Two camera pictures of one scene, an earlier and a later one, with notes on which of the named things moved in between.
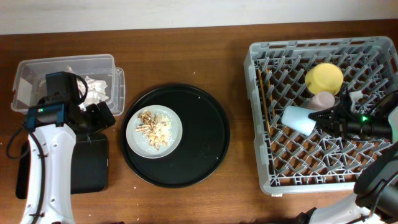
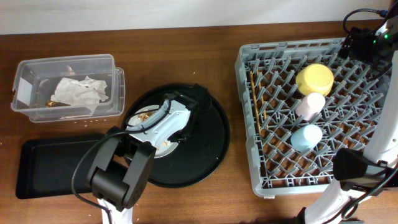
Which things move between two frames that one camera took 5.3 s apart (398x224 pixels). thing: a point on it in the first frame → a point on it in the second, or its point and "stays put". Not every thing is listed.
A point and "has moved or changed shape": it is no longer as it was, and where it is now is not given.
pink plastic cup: [321, 101] has moved or changed shape
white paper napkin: [96, 92] stays put
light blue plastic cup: [297, 119] → [306, 137]
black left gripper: [107, 117] → [181, 136]
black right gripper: [336, 115] → [360, 38]
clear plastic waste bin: [30, 83] stays put
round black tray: [204, 140] stays put
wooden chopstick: [264, 101] → [255, 102]
